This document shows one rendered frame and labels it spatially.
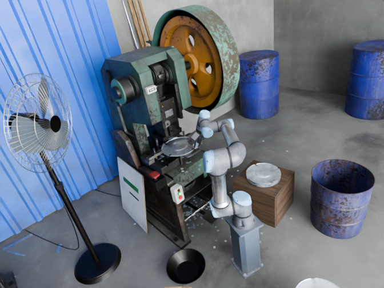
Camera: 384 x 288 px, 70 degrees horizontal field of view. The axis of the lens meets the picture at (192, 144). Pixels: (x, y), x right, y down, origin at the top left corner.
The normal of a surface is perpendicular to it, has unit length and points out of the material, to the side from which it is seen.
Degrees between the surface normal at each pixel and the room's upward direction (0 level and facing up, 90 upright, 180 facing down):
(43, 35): 90
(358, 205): 92
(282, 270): 0
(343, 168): 88
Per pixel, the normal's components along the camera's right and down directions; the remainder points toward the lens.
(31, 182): 0.67, 0.28
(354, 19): -0.72, 0.44
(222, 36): 0.49, -0.21
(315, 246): -0.15, -0.85
